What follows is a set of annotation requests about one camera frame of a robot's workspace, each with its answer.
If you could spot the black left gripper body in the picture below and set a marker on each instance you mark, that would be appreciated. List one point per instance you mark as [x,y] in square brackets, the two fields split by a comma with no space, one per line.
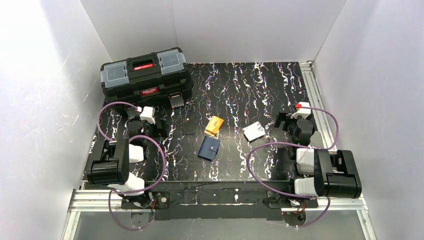
[162,127]

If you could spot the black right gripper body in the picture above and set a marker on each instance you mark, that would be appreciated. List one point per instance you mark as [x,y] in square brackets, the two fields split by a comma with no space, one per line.
[282,120]

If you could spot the navy blue card holder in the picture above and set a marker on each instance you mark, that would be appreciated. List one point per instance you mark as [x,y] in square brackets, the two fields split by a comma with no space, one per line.
[209,148]

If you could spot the orange credit card stack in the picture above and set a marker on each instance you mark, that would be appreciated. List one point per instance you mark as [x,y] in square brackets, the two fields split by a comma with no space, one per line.
[213,126]

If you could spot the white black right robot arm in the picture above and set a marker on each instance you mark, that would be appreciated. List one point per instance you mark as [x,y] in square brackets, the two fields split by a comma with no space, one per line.
[327,174]

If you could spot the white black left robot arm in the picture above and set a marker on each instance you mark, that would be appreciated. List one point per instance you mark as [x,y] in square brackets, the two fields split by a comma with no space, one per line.
[109,161]

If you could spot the white card stack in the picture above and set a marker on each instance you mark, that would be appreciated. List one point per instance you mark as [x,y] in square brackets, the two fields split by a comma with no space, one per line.
[254,131]

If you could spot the black red toolbox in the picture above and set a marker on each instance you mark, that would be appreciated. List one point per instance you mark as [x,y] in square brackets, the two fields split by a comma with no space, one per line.
[148,80]

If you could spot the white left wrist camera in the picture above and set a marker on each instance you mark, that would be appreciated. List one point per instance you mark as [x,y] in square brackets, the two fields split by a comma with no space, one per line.
[148,114]

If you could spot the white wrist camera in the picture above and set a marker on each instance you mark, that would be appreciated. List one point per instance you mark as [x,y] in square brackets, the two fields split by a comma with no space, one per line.
[302,110]
[148,114]

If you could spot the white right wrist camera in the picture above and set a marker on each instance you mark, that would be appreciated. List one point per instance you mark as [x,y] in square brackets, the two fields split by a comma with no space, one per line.
[302,110]

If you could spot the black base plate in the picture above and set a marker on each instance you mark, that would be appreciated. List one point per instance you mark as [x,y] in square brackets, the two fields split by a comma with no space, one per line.
[175,200]

